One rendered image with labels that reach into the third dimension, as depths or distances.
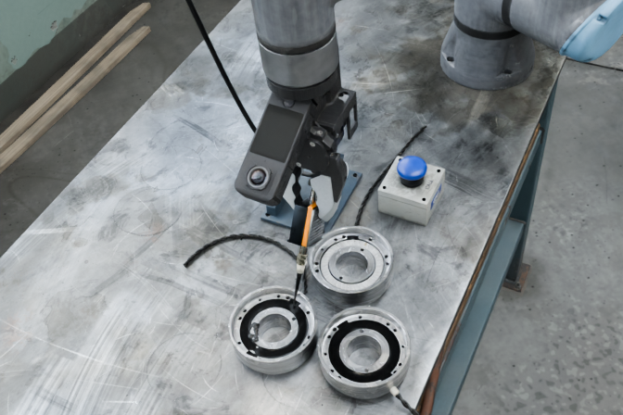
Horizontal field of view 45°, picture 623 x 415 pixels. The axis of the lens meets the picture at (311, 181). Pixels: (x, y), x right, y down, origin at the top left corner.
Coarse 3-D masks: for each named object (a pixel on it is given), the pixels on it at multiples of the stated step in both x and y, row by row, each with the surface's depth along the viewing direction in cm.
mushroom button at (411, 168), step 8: (400, 160) 100; (408, 160) 100; (416, 160) 100; (424, 160) 100; (400, 168) 99; (408, 168) 99; (416, 168) 99; (424, 168) 99; (400, 176) 99; (408, 176) 98; (416, 176) 98
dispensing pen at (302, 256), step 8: (312, 192) 87; (304, 200) 88; (312, 200) 87; (296, 208) 86; (304, 208) 86; (296, 216) 86; (304, 216) 86; (296, 224) 86; (304, 224) 86; (296, 232) 87; (288, 240) 87; (296, 240) 87; (304, 248) 88; (304, 256) 89; (304, 264) 89; (296, 280) 90; (296, 288) 90; (296, 296) 90
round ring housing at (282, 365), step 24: (264, 288) 92; (288, 288) 91; (240, 312) 91; (264, 312) 91; (288, 312) 90; (312, 312) 89; (288, 336) 88; (312, 336) 87; (264, 360) 85; (288, 360) 85
